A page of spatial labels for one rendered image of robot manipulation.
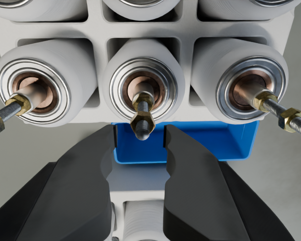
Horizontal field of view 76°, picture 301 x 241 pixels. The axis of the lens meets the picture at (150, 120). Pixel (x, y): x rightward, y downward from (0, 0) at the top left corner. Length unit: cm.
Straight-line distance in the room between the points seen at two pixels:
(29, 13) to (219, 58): 19
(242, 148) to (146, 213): 26
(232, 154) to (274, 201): 39
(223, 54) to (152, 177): 30
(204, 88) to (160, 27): 10
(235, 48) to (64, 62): 18
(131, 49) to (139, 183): 29
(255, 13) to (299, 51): 36
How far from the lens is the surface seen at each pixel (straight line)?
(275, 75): 25
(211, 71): 23
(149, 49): 21
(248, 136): 47
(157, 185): 42
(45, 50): 24
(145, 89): 19
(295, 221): 98
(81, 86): 24
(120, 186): 42
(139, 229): 40
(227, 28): 30
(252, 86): 23
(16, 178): 75
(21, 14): 24
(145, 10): 21
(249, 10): 23
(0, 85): 26
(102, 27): 28
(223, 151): 49
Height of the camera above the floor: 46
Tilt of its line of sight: 62 degrees down
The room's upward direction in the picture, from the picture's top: 177 degrees clockwise
